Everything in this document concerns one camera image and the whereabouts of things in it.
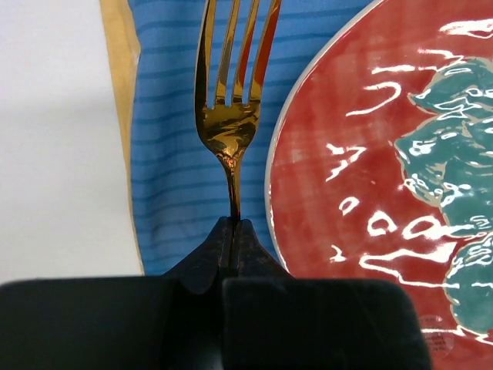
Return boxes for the gold fork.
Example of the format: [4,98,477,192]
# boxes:
[194,0,282,223]

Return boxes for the blue pikachu placemat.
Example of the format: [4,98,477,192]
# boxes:
[100,1,366,274]

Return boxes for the red and teal plate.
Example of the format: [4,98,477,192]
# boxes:
[265,1,492,352]

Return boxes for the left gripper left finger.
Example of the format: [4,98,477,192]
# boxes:
[1,217,233,369]

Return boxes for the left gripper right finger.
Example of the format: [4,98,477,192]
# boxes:
[222,220,432,369]

